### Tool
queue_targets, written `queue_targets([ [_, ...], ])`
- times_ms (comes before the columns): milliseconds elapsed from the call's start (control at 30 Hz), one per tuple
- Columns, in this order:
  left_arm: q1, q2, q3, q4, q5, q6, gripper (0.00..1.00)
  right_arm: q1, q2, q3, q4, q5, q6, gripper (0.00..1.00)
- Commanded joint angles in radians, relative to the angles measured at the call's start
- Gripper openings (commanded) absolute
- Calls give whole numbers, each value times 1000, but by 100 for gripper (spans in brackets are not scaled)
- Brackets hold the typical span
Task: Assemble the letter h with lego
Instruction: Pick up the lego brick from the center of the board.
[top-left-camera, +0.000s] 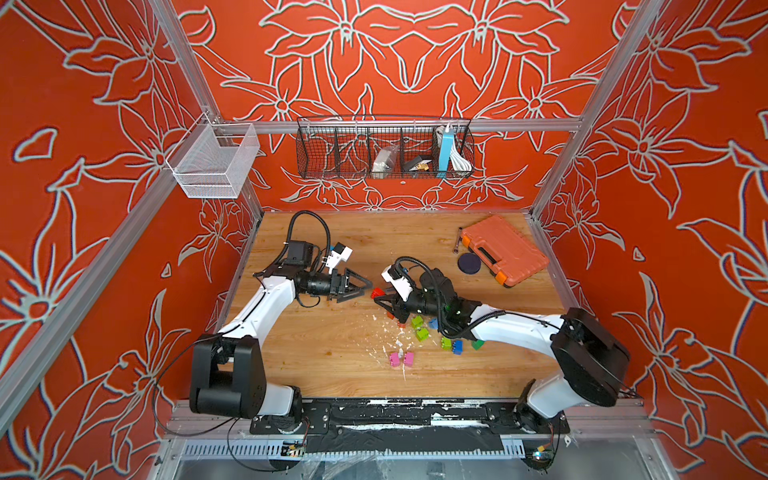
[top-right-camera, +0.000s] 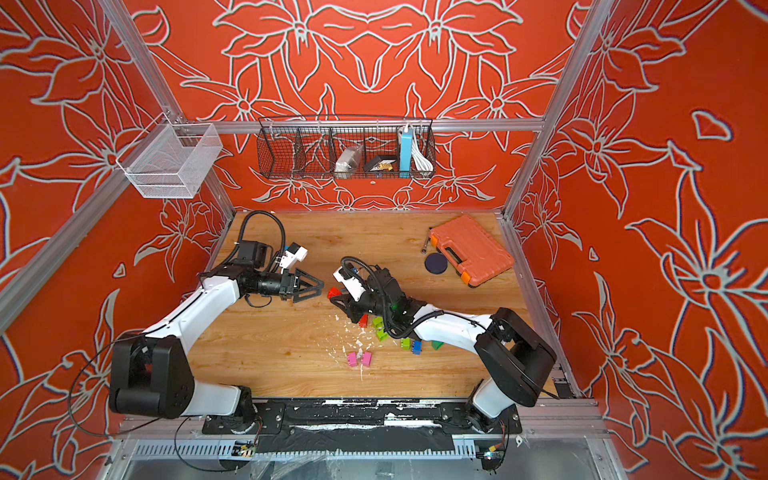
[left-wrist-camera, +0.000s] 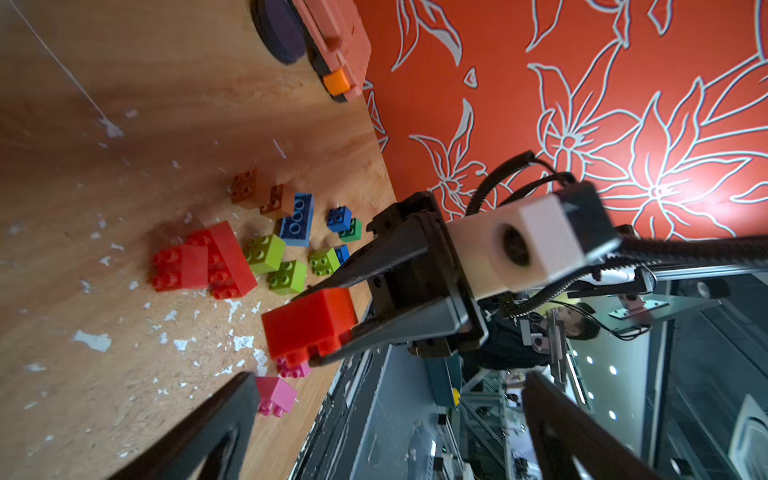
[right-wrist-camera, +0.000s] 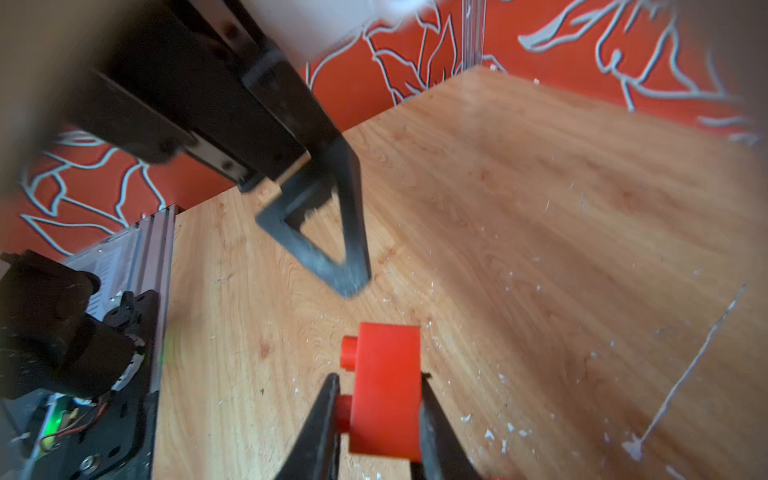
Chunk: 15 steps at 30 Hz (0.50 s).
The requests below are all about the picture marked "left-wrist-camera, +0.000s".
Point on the small blue lego brick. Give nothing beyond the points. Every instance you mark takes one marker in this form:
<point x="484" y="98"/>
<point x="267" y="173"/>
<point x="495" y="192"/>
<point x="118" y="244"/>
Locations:
<point x="342" y="252"/>
<point x="339" y="219"/>

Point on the long blue lego brick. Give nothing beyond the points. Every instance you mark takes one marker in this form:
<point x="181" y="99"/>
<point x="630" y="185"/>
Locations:
<point x="296" y="230"/>

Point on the pink lego brick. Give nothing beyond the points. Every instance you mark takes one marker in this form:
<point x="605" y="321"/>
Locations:
<point x="300" y="371"/>
<point x="277" y="397"/>

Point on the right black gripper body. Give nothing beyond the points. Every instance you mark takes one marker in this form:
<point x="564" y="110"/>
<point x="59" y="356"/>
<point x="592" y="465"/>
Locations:
<point x="433" y="275"/>

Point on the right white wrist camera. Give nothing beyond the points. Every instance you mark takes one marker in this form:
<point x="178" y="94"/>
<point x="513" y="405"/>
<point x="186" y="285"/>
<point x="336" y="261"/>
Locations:
<point x="534" y="241"/>

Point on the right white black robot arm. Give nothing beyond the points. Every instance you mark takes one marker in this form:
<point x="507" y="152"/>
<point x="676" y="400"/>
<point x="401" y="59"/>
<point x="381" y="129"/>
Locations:
<point x="631" y="252"/>

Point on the lime green lego brick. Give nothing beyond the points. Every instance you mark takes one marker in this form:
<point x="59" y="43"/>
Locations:
<point x="324" y="262"/>
<point x="289" y="279"/>
<point x="264" y="254"/>

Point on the brown lego brick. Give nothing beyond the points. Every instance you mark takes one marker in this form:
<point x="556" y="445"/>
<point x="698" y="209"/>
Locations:
<point x="250" y="190"/>
<point x="281" y="202"/>

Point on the orange plastic tool case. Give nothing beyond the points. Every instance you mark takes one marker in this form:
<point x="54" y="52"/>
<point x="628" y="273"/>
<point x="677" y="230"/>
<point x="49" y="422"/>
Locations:
<point x="340" y="42"/>

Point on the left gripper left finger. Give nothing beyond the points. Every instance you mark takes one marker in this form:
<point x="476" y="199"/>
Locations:
<point x="212" y="441"/>

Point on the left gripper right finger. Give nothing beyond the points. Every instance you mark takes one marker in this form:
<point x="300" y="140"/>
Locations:
<point x="565" y="437"/>

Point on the small red lego brick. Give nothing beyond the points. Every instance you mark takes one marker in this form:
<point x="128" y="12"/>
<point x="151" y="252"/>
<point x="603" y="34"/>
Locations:
<point x="308" y="326"/>
<point x="184" y="267"/>

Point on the dark round disc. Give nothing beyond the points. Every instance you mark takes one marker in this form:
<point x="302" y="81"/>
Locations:
<point x="280" y="29"/>

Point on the dark green lego brick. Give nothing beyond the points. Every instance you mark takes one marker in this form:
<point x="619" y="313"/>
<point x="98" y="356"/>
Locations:
<point x="353" y="233"/>

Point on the long red lego brick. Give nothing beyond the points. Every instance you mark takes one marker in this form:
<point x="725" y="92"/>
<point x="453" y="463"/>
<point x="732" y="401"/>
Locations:
<point x="229" y="274"/>

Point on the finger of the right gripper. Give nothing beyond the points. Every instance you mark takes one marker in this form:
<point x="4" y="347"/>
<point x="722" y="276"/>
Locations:
<point x="383" y="254"/>
<point x="426" y="328"/>

